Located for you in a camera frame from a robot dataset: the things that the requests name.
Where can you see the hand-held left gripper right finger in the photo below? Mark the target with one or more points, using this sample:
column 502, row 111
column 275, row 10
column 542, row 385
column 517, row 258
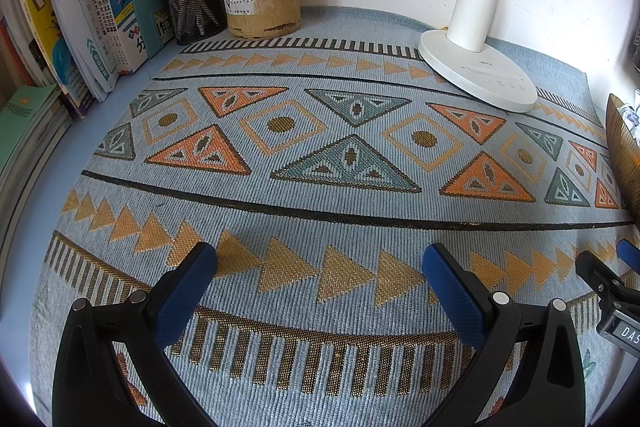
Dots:
column 450, row 292

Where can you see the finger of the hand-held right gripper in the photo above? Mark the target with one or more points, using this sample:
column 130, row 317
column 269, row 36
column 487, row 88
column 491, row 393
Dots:
column 600, row 277
column 630, row 251

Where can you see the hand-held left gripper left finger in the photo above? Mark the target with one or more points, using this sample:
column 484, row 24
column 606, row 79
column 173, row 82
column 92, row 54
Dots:
column 185, row 287

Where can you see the brown woven bowl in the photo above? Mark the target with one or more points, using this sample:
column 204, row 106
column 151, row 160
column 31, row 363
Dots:
column 622, row 157

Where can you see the blue patterned woven table mat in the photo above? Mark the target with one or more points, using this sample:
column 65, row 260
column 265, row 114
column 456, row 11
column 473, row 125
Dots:
column 320, row 217

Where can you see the stack of green booklets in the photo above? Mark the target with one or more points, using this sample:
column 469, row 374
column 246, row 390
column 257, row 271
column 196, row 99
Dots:
column 25, row 122

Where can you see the black mesh pen holder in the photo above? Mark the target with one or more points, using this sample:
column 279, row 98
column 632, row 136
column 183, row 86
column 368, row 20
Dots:
column 195, row 12

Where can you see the white desk lamp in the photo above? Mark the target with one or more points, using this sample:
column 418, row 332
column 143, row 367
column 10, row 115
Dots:
column 470, row 17

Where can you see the row of standing books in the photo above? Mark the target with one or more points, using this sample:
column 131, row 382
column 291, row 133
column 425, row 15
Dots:
column 100, row 7

